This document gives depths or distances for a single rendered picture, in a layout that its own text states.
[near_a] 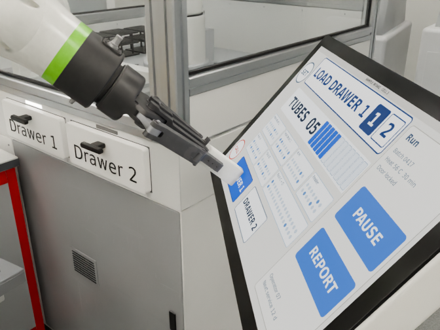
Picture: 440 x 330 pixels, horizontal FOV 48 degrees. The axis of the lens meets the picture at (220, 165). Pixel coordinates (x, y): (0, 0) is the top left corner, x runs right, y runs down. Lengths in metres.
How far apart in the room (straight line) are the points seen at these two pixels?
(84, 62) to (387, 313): 0.46
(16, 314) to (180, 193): 0.91
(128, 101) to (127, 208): 0.59
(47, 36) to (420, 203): 0.47
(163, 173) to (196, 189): 0.08
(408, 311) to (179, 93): 0.68
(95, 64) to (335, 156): 0.32
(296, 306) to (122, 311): 1.02
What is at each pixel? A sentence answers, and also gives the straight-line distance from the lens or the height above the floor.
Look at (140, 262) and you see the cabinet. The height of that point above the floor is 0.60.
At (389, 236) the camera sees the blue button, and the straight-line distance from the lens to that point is 0.46.
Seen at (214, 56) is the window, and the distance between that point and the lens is 1.08.
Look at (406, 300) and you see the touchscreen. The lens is 0.44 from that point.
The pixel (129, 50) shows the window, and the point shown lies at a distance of 1.09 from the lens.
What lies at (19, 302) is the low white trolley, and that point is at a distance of 1.80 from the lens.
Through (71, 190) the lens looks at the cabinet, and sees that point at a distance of 1.42.
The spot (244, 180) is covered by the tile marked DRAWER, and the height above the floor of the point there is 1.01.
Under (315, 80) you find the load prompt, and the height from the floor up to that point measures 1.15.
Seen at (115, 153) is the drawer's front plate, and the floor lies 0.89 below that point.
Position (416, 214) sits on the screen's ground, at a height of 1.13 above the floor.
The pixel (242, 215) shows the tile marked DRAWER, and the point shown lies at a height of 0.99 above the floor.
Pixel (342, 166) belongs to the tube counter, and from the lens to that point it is 0.57.
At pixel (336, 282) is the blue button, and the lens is 0.47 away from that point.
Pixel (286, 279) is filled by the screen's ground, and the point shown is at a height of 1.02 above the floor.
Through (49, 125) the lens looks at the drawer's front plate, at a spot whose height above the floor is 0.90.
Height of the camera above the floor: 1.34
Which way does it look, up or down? 24 degrees down
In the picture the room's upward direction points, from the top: straight up
